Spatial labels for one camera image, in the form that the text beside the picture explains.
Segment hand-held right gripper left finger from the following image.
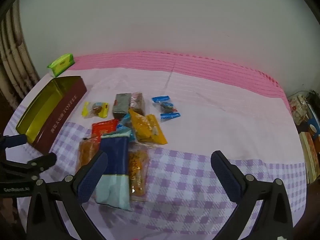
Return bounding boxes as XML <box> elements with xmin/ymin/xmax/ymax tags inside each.
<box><xmin>26</xmin><ymin>150</ymin><xmax>108</xmax><ymax>240</ymax></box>

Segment beige wall pipe bundle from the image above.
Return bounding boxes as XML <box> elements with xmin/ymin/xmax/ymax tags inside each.
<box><xmin>0</xmin><ymin>2</ymin><xmax>40</xmax><ymax>100</ymax></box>

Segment boxes beside table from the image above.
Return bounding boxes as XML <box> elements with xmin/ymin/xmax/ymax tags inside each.
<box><xmin>299</xmin><ymin>131</ymin><xmax>320</xmax><ymax>183</ymax></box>

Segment red snack packet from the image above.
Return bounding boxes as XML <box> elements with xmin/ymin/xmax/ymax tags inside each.
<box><xmin>91</xmin><ymin>119</ymin><xmax>119</xmax><ymax>138</ymax></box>

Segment yellow snack bag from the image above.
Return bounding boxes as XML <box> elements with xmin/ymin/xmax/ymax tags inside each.
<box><xmin>128</xmin><ymin>109</ymin><xmax>168</xmax><ymax>145</ymax></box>

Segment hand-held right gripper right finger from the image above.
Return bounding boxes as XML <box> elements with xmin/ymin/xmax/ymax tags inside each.
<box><xmin>211</xmin><ymin>150</ymin><xmax>293</xmax><ymax>240</ymax></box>

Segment blue cookie packet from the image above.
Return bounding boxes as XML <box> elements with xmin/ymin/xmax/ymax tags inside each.
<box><xmin>152</xmin><ymin>95</ymin><xmax>181</xmax><ymax>123</ymax></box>

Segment yellow wrapped candy packet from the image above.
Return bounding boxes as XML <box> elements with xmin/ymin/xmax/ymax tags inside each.
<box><xmin>82</xmin><ymin>101</ymin><xmax>109</xmax><ymax>118</ymax></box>

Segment clear packet of orange snacks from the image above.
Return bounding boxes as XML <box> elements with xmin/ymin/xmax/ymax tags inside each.
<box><xmin>127</xmin><ymin>145</ymin><xmax>150</xmax><ymax>202</ymax></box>

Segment dark grey snack packet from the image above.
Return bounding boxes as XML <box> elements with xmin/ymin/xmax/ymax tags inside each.
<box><xmin>112</xmin><ymin>93</ymin><xmax>132</xmax><ymax>119</ymax></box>

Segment green tissue pack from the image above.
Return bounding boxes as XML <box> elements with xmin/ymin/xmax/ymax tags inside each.
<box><xmin>47</xmin><ymin>53</ymin><xmax>75</xmax><ymax>77</ymax></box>

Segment brown block snack packet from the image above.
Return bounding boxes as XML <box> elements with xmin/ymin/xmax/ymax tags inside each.
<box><xmin>129</xmin><ymin>92</ymin><xmax>146</xmax><ymax>117</ymax></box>

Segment pink and purple checked tablecloth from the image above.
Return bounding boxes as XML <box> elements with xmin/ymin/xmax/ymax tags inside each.
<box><xmin>5</xmin><ymin>51</ymin><xmax>307</xmax><ymax>240</ymax></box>

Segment maroon and gold tin box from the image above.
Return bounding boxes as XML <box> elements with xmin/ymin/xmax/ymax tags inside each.
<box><xmin>15</xmin><ymin>76</ymin><xmax>87</xmax><ymax>155</ymax></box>

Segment small light blue snack packet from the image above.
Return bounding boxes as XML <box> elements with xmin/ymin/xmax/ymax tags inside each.
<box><xmin>116</xmin><ymin>114</ymin><xmax>137</xmax><ymax>142</ymax></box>

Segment orange snack packet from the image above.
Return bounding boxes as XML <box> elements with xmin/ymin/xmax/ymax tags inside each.
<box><xmin>76</xmin><ymin>136</ymin><xmax>101</xmax><ymax>173</ymax></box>

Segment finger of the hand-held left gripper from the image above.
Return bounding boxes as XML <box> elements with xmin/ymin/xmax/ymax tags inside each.
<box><xmin>24</xmin><ymin>152</ymin><xmax>57</xmax><ymax>174</ymax></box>
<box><xmin>0</xmin><ymin>134</ymin><xmax>27</xmax><ymax>151</ymax></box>

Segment floral pouch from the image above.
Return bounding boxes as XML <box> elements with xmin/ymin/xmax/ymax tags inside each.
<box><xmin>287</xmin><ymin>94</ymin><xmax>310</xmax><ymax>125</ymax></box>

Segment navy and pale blue packet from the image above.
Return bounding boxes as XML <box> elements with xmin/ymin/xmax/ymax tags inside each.
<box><xmin>95</xmin><ymin>130</ymin><xmax>133</xmax><ymax>212</ymax></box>

